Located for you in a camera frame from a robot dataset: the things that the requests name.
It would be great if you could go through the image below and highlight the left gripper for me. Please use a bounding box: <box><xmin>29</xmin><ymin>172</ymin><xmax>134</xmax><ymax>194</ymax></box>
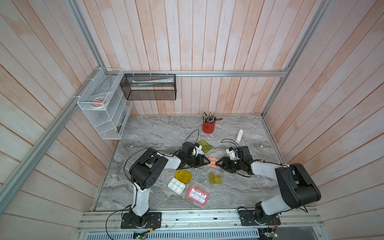
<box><xmin>185</xmin><ymin>154</ymin><xmax>211</xmax><ymax>169</ymax></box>

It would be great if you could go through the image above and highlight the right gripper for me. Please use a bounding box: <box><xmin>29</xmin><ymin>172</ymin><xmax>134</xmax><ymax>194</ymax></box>
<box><xmin>215</xmin><ymin>156</ymin><xmax>243</xmax><ymax>173</ymax></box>

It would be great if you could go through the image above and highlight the orange pillbox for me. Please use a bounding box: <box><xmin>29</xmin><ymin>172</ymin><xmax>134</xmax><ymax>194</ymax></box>
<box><xmin>208</xmin><ymin>156</ymin><xmax>219</xmax><ymax>168</ymax></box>

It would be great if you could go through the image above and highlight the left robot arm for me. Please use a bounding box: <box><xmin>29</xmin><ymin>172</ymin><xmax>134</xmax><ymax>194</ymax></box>
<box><xmin>129</xmin><ymin>142</ymin><xmax>210</xmax><ymax>218</ymax></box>

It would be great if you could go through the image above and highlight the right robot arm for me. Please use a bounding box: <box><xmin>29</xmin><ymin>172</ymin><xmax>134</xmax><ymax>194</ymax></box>
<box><xmin>216</xmin><ymin>146</ymin><xmax>321</xmax><ymax>225</ymax></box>

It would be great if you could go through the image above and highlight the green lid white pillbox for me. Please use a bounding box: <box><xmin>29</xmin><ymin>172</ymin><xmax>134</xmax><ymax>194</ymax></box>
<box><xmin>198</xmin><ymin>140</ymin><xmax>212</xmax><ymax>154</ymax></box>

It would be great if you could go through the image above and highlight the small yellow pillbox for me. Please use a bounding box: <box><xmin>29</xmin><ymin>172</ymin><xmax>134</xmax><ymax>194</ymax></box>
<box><xmin>209</xmin><ymin>173</ymin><xmax>223</xmax><ymax>185</ymax></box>

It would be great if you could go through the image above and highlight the red pen cup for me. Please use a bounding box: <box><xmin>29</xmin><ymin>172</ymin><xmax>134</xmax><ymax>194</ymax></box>
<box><xmin>202</xmin><ymin>121</ymin><xmax>216</xmax><ymax>134</ymax></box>

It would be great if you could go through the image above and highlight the yellow lid white pillbox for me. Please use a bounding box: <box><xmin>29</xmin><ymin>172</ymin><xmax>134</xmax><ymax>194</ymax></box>
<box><xmin>167</xmin><ymin>170</ymin><xmax>192</xmax><ymax>195</ymax></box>

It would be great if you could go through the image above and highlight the white rectangular device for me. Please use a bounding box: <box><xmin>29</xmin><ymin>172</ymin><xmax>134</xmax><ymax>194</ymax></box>
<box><xmin>236</xmin><ymin>130</ymin><xmax>244</xmax><ymax>144</ymax></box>

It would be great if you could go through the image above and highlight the red pillbox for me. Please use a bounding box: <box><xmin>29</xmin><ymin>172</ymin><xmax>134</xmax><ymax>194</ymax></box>
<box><xmin>187</xmin><ymin>186</ymin><xmax>209</xmax><ymax>206</ymax></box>

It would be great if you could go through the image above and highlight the black mesh basket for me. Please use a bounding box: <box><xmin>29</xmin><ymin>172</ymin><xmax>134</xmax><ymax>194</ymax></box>
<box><xmin>120</xmin><ymin>73</ymin><xmax>177</xmax><ymax>101</ymax></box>

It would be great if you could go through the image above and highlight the tape roll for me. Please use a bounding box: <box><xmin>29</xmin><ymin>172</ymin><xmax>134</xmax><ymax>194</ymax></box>
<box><xmin>90</xmin><ymin>96</ymin><xmax>109</xmax><ymax>110</ymax></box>

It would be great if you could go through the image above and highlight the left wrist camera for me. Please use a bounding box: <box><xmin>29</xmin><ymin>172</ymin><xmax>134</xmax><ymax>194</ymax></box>
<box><xmin>192</xmin><ymin>143</ymin><xmax>205</xmax><ymax>156</ymax></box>

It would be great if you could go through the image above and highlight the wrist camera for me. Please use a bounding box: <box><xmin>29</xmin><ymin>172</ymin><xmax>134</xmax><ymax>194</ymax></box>
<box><xmin>226</xmin><ymin>147</ymin><xmax>238</xmax><ymax>160</ymax></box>
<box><xmin>192</xmin><ymin>143</ymin><xmax>205</xmax><ymax>156</ymax></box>

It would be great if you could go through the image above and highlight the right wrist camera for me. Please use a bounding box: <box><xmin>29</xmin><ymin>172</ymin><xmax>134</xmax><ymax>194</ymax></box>
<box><xmin>226</xmin><ymin>147</ymin><xmax>238</xmax><ymax>160</ymax></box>

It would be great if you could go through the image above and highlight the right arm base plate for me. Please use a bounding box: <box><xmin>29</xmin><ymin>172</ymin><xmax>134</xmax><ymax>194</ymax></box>
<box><xmin>237</xmin><ymin>209</ymin><xmax>281</xmax><ymax>227</ymax></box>

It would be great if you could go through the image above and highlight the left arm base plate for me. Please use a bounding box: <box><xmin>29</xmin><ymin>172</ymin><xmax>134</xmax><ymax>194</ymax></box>
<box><xmin>121</xmin><ymin>212</ymin><xmax>162</xmax><ymax>230</ymax></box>

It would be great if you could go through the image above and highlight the white wire shelf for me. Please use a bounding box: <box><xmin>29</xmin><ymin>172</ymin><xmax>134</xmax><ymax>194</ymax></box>
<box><xmin>77</xmin><ymin>68</ymin><xmax>132</xmax><ymax>140</ymax></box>

